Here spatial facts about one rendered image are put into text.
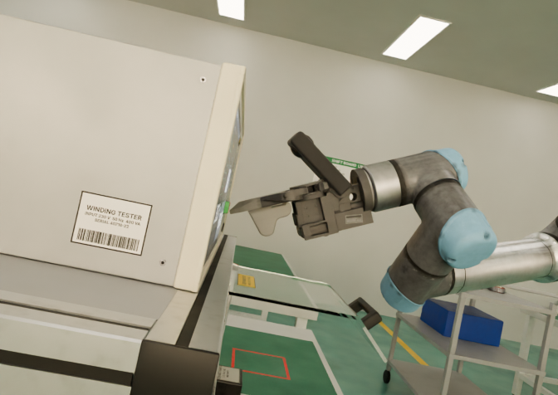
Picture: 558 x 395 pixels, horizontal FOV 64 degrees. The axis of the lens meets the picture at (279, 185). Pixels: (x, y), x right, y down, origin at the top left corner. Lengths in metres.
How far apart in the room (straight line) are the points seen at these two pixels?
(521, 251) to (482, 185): 5.75
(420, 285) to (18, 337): 0.56
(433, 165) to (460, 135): 5.84
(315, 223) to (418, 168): 0.18
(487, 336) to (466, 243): 2.86
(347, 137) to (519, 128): 2.39
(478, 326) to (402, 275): 2.72
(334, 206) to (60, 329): 0.48
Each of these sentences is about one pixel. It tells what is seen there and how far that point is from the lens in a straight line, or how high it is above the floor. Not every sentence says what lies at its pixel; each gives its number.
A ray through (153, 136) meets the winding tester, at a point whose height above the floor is 1.24.
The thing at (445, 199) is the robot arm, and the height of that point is 1.26.
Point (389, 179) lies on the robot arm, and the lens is 0.68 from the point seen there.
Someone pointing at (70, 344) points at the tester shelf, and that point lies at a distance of 0.29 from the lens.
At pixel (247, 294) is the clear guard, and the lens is 0.67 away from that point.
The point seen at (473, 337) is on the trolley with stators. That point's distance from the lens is 3.43.
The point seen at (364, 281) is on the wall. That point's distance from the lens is 6.13.
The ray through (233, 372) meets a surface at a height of 0.92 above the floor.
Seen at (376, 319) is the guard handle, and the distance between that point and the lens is 0.78.
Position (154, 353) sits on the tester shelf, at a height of 1.11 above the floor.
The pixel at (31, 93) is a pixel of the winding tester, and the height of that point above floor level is 1.26.
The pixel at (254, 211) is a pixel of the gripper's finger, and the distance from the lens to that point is 0.66.
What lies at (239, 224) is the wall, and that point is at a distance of 5.82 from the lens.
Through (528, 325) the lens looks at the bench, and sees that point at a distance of 4.49.
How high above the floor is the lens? 1.21
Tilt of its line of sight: 2 degrees up
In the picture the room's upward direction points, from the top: 12 degrees clockwise
